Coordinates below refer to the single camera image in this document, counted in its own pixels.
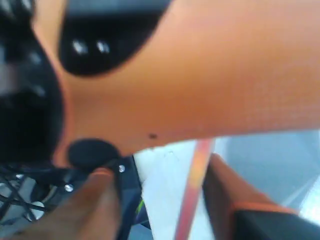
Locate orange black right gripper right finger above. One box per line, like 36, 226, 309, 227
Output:
202, 153, 320, 240

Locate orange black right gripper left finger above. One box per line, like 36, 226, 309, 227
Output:
10, 168, 122, 240

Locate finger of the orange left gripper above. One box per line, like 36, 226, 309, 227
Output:
33, 0, 320, 167

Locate thin red stick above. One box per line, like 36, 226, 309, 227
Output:
174, 138, 215, 240

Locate tangled black cables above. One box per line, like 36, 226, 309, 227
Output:
0, 162, 76, 223

